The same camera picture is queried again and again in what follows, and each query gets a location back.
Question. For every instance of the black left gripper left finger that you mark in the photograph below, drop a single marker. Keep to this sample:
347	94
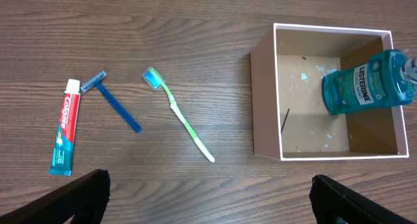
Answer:
83	200

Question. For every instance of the blue mouthwash bottle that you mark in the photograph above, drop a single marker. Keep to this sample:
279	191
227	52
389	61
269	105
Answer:
388	79

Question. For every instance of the black stick in box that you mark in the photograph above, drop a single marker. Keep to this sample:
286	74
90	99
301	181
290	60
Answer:
284	121

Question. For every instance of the red toothpaste tube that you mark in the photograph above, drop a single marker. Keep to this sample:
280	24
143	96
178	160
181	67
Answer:
61	162

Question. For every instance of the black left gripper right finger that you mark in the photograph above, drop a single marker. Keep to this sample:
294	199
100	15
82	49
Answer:
333	203

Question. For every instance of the blue disposable razor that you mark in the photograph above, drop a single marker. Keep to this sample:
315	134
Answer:
96	82

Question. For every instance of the green white toothbrush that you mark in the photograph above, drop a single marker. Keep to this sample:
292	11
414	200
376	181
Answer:
156	82

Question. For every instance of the white cardboard box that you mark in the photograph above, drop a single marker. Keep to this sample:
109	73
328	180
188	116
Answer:
287	68

